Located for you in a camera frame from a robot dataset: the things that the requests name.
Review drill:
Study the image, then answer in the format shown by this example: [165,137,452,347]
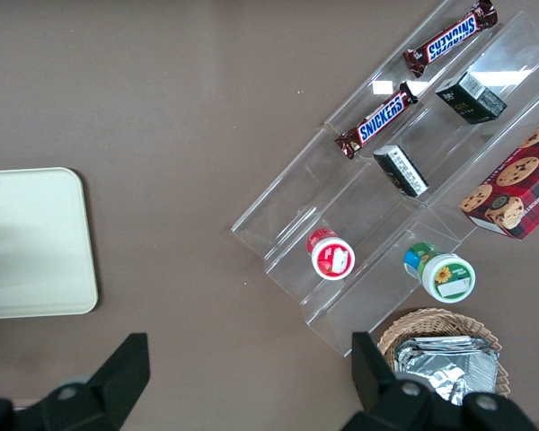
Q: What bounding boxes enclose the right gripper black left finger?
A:
[0,331,152,431]

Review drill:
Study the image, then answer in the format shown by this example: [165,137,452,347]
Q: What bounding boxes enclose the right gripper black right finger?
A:
[342,330,539,431]

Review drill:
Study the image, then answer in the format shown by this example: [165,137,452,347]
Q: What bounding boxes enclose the light tan wicker basket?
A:
[376,307,510,401]

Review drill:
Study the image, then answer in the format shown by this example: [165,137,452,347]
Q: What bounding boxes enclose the beige rectangular tray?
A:
[0,166,100,321]

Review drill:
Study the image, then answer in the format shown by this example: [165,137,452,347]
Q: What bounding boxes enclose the silver foil packets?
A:
[392,333,501,408]

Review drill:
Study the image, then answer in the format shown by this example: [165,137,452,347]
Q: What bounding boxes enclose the green lid yogurt cup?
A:
[402,242,478,303]

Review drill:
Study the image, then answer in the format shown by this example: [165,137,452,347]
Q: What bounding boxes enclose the red lid yogurt cup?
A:
[305,226,357,282]

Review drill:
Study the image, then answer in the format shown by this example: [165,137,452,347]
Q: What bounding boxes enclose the clear acrylic tiered stand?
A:
[230,0,539,358]

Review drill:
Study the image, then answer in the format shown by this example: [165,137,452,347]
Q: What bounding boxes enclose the small black box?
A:
[372,144,430,200]
[434,68,508,125]

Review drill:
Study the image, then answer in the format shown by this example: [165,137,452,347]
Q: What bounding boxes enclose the red plaid cookie box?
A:
[458,109,539,242]

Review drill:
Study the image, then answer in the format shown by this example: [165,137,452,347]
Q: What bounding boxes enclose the Snickers chocolate bar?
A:
[402,0,499,80]
[333,81,420,161]

